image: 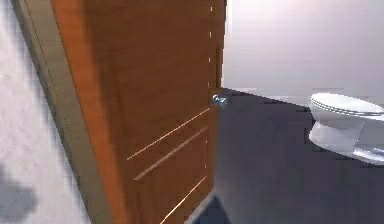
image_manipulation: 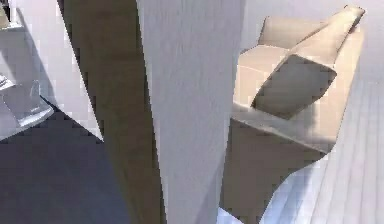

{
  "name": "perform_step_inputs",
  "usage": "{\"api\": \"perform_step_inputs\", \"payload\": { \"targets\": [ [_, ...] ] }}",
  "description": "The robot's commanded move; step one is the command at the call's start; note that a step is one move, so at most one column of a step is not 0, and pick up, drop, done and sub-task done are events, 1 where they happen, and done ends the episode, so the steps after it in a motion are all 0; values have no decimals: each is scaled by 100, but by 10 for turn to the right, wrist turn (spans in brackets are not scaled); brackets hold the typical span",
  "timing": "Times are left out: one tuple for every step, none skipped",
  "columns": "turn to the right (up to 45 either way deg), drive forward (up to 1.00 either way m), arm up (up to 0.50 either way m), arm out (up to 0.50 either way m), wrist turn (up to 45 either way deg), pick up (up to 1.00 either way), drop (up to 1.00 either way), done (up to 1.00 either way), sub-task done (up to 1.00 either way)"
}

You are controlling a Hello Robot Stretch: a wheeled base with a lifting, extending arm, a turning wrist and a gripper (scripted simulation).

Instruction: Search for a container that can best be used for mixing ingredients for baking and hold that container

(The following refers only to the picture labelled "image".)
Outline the white toilet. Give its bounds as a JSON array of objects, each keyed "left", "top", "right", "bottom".
[{"left": 307, "top": 92, "right": 384, "bottom": 166}]

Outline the brown wooden room door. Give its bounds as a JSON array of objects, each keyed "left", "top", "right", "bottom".
[{"left": 51, "top": 0, "right": 228, "bottom": 224}]

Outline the silver door handle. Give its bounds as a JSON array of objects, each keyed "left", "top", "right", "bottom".
[{"left": 211, "top": 94, "right": 228, "bottom": 108}]

